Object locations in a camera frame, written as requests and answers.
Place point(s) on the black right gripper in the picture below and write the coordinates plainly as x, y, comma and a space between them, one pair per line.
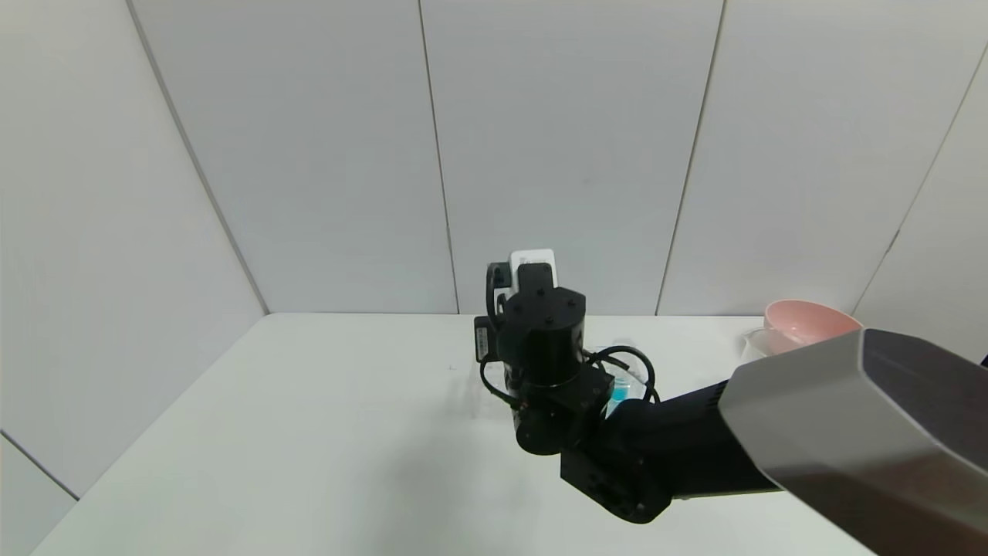
483, 340

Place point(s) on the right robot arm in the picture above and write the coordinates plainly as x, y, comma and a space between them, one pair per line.
849, 417

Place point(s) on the test tube with blue pigment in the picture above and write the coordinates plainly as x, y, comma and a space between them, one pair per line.
619, 392

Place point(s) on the clear plastic beaker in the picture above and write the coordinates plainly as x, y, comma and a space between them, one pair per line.
755, 346

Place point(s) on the pink bowl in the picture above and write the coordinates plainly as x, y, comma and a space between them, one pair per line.
803, 324

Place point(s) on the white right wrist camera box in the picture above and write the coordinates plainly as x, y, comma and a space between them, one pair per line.
532, 256

